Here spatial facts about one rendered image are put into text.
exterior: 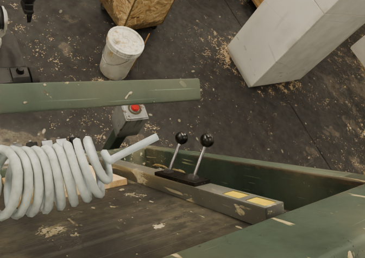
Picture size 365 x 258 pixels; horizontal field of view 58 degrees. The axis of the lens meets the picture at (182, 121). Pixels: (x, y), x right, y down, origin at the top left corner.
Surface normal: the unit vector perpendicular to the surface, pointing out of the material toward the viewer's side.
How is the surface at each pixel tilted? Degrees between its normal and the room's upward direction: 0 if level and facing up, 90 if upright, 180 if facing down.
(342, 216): 59
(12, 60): 0
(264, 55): 90
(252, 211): 90
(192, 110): 0
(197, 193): 90
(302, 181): 90
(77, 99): 31
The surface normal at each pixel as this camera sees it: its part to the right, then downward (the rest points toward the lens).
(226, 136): 0.43, -0.51
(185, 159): -0.83, 0.09
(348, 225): -0.07, -1.00
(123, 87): 0.55, 0.00
